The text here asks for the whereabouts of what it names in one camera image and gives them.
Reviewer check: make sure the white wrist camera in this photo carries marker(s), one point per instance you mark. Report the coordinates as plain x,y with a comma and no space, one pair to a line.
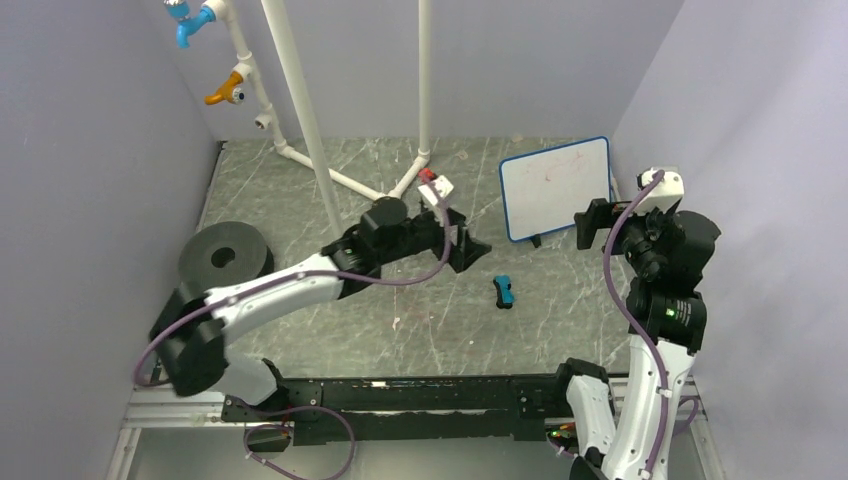
664,197
435,190

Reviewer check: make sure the blue whiteboard eraser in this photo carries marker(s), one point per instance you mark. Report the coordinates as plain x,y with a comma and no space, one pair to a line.
504,295

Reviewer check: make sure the black foam disc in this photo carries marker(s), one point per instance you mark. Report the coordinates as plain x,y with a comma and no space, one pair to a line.
224,254

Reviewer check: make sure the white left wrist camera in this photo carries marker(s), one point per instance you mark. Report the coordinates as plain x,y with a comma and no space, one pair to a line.
435,190

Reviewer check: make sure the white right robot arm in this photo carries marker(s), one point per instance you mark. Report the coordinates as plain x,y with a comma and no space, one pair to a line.
668,253

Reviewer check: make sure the blue framed whiteboard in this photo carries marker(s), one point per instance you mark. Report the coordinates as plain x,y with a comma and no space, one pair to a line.
543,190

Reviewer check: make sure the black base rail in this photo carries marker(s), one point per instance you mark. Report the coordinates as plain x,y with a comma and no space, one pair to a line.
520,407

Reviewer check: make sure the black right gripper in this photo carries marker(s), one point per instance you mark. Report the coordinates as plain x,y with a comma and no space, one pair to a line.
598,214

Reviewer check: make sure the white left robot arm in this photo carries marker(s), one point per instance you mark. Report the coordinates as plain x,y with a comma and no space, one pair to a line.
191,337

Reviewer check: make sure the blue tap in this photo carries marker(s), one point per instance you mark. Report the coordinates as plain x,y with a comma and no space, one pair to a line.
187,23

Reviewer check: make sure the aluminium extrusion rail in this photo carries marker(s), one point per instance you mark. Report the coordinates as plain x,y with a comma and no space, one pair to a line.
160,408

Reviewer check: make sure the orange tap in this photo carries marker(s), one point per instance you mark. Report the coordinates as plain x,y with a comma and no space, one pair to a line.
229,91

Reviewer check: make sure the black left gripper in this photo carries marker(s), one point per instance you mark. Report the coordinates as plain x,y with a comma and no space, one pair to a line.
464,250

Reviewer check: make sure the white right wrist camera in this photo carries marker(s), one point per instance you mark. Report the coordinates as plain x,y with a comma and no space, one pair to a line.
664,197

